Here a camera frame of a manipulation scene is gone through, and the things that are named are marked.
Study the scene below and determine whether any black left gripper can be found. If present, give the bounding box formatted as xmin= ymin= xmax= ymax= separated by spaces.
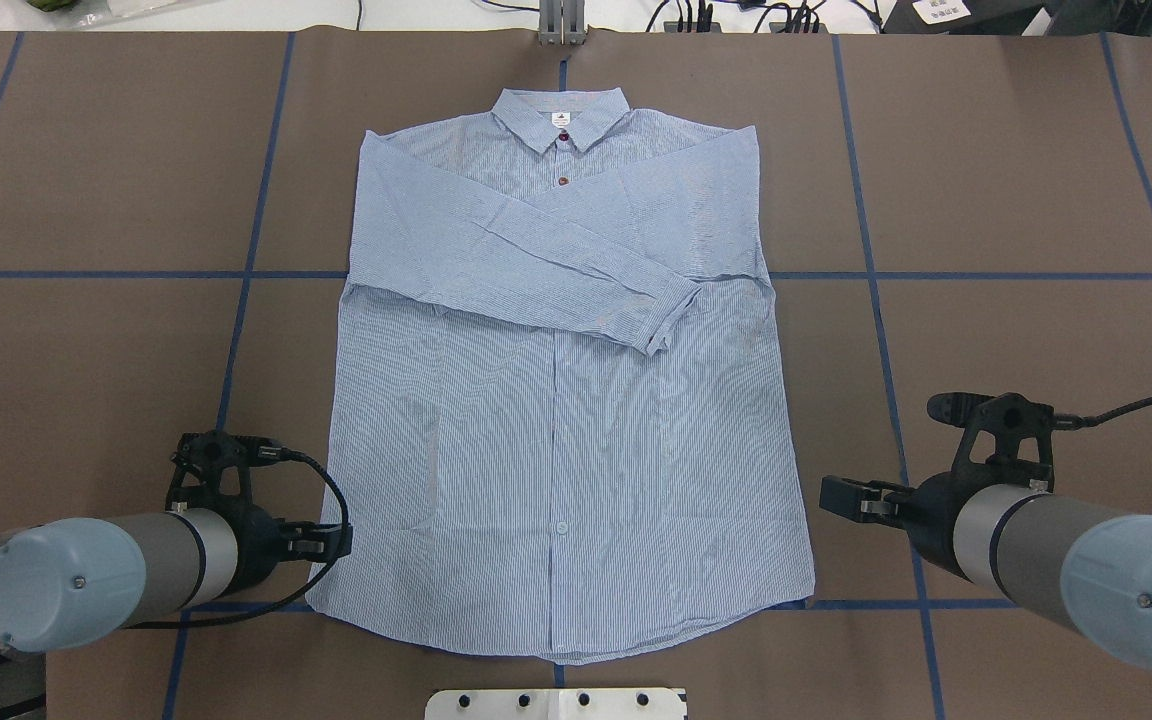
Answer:
xmin=221 ymin=500 xmax=355 ymax=593

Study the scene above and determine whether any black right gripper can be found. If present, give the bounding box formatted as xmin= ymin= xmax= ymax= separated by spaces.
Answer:
xmin=818 ymin=471 xmax=980 ymax=579

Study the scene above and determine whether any light blue striped shirt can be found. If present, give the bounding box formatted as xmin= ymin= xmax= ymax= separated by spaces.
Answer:
xmin=308 ymin=88 xmax=817 ymax=665

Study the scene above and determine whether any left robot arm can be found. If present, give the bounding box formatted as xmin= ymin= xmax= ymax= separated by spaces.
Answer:
xmin=0 ymin=503 xmax=353 ymax=719

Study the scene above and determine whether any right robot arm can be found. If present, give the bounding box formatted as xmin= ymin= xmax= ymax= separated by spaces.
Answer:
xmin=819 ymin=473 xmax=1152 ymax=670

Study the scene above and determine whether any right grey USB hub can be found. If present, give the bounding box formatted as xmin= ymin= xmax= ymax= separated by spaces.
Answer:
xmin=776 ymin=13 xmax=828 ymax=35

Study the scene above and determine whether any grey usb hub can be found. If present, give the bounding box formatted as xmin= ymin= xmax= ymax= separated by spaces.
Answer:
xmin=776 ymin=13 xmax=828 ymax=35
xmin=662 ymin=13 xmax=722 ymax=35

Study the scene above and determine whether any left grey USB hub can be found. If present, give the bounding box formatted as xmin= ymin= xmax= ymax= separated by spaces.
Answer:
xmin=662 ymin=13 xmax=722 ymax=35

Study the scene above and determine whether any folded green cloth pouch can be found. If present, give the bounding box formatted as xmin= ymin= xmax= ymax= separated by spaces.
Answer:
xmin=26 ymin=0 xmax=76 ymax=13

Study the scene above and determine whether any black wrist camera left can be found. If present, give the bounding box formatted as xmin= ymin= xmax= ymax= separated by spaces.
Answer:
xmin=164 ymin=429 xmax=287 ymax=511

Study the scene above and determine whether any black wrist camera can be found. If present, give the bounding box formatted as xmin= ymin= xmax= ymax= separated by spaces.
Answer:
xmin=925 ymin=392 xmax=1087 ymax=492
xmin=164 ymin=429 xmax=287 ymax=511

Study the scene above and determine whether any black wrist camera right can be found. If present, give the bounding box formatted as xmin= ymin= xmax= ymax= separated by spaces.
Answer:
xmin=925 ymin=392 xmax=1087 ymax=492

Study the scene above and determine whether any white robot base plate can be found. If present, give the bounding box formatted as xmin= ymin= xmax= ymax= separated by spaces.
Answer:
xmin=424 ymin=687 xmax=690 ymax=719

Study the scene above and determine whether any aluminium frame post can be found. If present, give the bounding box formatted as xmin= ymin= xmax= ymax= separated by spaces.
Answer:
xmin=538 ymin=0 xmax=588 ymax=46

